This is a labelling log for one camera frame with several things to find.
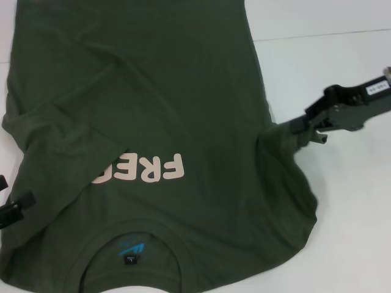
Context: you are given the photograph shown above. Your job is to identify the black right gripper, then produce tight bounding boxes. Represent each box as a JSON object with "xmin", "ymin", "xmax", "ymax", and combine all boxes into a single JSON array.
[{"xmin": 290, "ymin": 72, "xmax": 391, "ymax": 145}]

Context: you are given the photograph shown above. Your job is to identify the dark green FREE t-shirt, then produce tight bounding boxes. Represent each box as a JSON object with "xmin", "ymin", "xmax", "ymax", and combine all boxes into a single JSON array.
[{"xmin": 0, "ymin": 0, "xmax": 320, "ymax": 293}]

